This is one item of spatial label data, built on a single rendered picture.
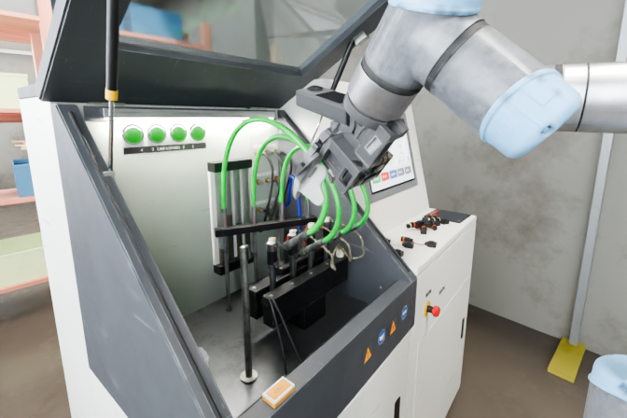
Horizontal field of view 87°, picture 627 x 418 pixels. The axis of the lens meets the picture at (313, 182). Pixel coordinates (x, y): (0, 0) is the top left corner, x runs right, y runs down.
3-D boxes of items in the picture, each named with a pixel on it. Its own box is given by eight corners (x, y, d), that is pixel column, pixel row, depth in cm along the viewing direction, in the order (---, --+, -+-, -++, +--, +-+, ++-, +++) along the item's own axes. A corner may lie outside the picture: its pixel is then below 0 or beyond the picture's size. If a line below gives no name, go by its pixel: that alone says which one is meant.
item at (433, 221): (430, 238, 124) (431, 224, 123) (403, 232, 130) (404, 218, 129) (450, 223, 141) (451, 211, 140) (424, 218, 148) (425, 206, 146)
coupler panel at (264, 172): (258, 226, 116) (256, 136, 110) (253, 224, 118) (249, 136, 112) (285, 217, 126) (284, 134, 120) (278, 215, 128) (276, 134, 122)
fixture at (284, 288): (273, 354, 84) (272, 299, 81) (248, 338, 90) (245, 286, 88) (347, 299, 110) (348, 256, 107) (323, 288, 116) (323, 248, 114)
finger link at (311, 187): (299, 224, 51) (334, 186, 46) (279, 195, 53) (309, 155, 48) (313, 219, 53) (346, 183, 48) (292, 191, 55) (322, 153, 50)
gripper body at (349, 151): (340, 198, 46) (381, 139, 37) (304, 153, 49) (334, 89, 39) (376, 179, 50) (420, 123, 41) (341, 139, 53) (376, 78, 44)
